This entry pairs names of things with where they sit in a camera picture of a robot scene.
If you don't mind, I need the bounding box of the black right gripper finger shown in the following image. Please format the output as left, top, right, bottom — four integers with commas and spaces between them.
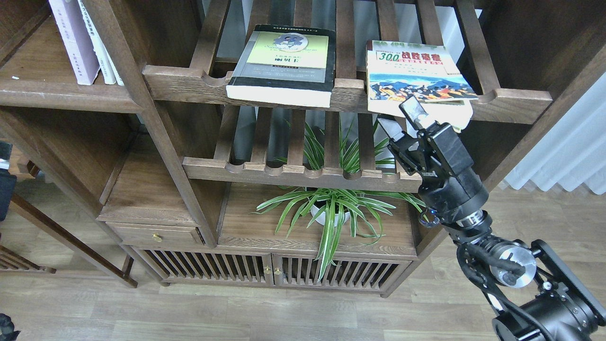
399, 96, 437, 138
377, 115, 405, 142

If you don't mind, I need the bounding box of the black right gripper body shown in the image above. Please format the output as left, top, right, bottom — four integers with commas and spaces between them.
388, 123, 489, 227

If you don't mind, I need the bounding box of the colourful 300 paperback book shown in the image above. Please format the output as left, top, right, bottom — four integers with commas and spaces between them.
366, 40, 478, 131

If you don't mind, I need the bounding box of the pale purple book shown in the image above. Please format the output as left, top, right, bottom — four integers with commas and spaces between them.
49, 0, 100, 86

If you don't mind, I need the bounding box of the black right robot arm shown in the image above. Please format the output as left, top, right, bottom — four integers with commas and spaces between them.
377, 97, 605, 341

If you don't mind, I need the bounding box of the green spider plant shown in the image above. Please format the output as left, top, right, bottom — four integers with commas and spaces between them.
252, 123, 426, 277

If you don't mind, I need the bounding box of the white plant pot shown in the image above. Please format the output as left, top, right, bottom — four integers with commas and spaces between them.
310, 201, 350, 226

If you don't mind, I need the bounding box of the black and yellow book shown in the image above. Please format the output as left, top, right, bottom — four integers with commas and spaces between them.
226, 25, 336, 108

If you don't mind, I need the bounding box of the white curtain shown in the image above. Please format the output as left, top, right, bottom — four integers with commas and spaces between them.
504, 75, 606, 195

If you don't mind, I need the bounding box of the dark wooden bookshelf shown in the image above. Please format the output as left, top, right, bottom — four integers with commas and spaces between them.
1, 0, 605, 297

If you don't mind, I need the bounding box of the brass drawer knob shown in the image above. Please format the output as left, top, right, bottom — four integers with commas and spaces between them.
151, 233, 163, 242

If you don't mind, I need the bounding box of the white book right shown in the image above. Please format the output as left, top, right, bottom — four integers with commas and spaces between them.
103, 44, 124, 86

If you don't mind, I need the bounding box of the white book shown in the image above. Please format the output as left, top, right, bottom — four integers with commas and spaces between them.
78, 0, 117, 85
103, 44, 124, 86

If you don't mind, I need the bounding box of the white book left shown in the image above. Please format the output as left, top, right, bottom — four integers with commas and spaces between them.
78, 0, 117, 85

